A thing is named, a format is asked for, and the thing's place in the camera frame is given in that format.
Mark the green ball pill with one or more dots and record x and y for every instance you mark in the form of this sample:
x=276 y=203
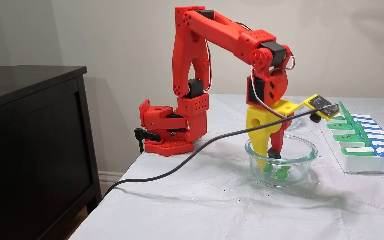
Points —
x=286 y=167
x=281 y=173
x=268 y=168

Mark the weekly pill organizer box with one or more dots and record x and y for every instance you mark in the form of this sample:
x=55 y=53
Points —
x=362 y=165

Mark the clear glass bowl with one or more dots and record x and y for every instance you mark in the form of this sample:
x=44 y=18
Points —
x=305 y=166
x=298 y=124

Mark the white tablecloth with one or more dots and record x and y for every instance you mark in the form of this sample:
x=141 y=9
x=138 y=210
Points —
x=195 y=206

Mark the black table clamp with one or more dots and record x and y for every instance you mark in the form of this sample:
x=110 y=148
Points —
x=145 y=134

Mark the black wooden cabinet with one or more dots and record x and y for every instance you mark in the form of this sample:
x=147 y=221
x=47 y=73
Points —
x=28 y=150

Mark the camera board on yellow mount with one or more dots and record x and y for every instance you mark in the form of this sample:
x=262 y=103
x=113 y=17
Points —
x=322 y=105

